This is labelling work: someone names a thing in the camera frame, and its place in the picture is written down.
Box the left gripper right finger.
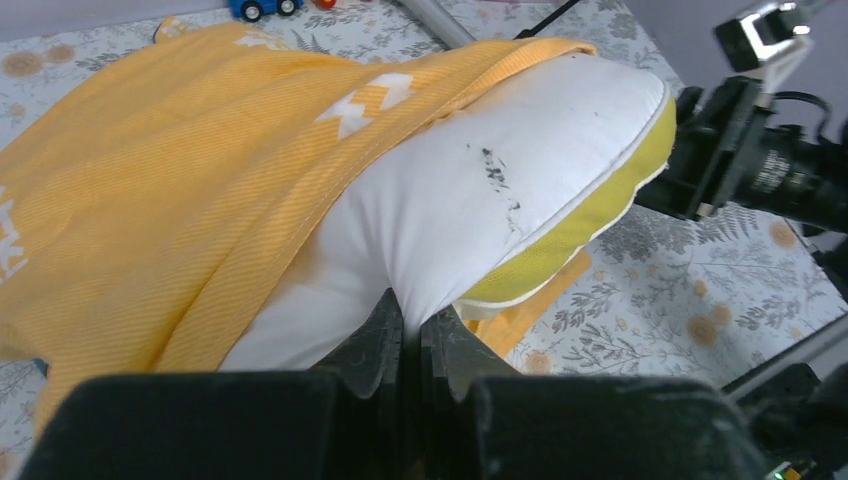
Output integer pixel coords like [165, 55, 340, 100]
[420, 307, 519, 479]

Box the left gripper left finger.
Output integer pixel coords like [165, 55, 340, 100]
[312, 289, 404, 479]

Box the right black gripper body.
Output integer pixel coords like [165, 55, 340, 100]
[635, 76, 847, 233]

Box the white pillow with yellow edge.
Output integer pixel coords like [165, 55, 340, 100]
[221, 53, 676, 371]

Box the yellow Mickey Mouse pillowcase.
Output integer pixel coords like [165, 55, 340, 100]
[1, 22, 595, 430]

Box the black tripod stand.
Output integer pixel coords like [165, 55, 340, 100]
[514, 0, 580, 40]

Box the grey metal cylinder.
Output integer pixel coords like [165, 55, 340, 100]
[399, 0, 476, 49]

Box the blue toy car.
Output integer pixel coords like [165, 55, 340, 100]
[226, 0, 304, 23]

